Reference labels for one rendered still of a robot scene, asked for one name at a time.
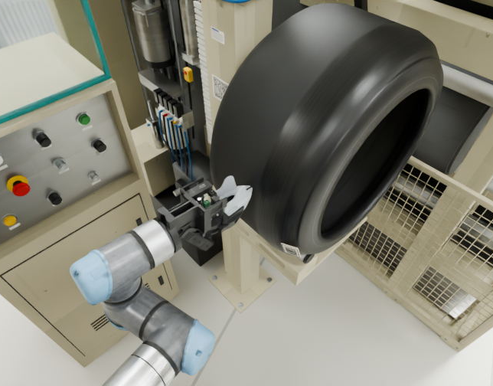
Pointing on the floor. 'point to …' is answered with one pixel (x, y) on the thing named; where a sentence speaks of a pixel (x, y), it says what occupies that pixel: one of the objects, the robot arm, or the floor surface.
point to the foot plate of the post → (239, 301)
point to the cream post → (226, 23)
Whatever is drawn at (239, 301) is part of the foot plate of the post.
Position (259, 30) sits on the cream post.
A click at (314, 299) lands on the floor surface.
